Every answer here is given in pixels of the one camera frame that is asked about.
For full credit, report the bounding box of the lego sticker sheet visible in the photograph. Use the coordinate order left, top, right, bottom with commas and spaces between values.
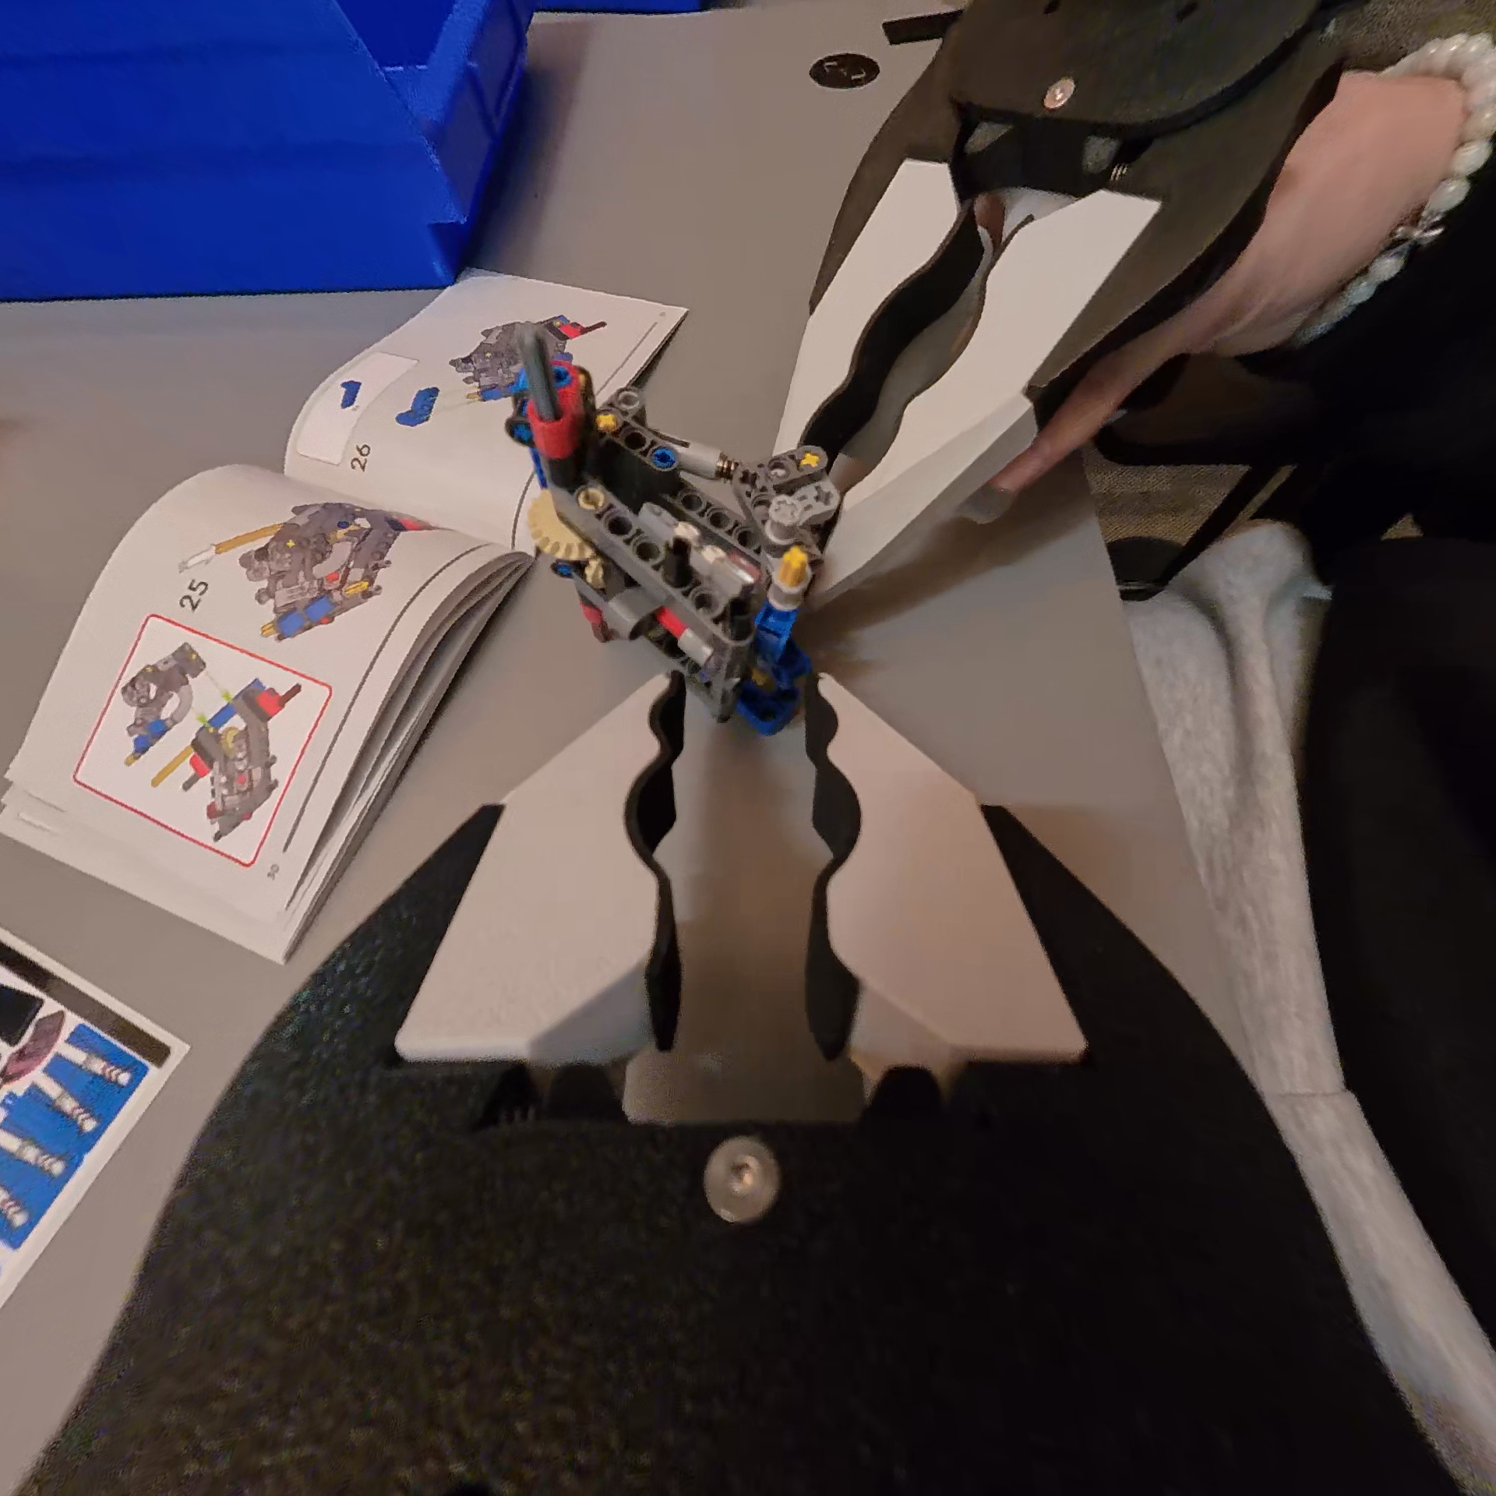
0, 930, 191, 1312

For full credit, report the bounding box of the partly built lego vehicle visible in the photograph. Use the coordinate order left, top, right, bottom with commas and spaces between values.
506, 327, 847, 733

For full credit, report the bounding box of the person's right forearm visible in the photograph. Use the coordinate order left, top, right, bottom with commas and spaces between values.
1123, 199, 1496, 552

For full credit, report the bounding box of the blue storage bin white tag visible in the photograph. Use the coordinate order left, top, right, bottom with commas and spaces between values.
0, 0, 463, 304

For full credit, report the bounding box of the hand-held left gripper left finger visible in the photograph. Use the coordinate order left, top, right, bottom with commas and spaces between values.
396, 676, 687, 1123

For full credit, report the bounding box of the open lego instruction booklet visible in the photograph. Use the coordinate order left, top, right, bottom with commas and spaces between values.
0, 269, 691, 967

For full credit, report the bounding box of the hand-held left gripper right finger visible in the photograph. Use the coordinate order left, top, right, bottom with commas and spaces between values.
804, 676, 1090, 1096

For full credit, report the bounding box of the person's right hand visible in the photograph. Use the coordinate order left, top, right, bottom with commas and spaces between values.
988, 70, 1468, 496

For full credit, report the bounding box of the pearl bracelet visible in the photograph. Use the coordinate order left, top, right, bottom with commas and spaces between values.
1292, 34, 1496, 346

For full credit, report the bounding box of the blue plastic storage bin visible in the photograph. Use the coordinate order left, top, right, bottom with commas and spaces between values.
386, 0, 533, 224

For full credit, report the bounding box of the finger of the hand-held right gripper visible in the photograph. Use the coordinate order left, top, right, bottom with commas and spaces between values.
772, 159, 995, 464
804, 197, 1163, 608

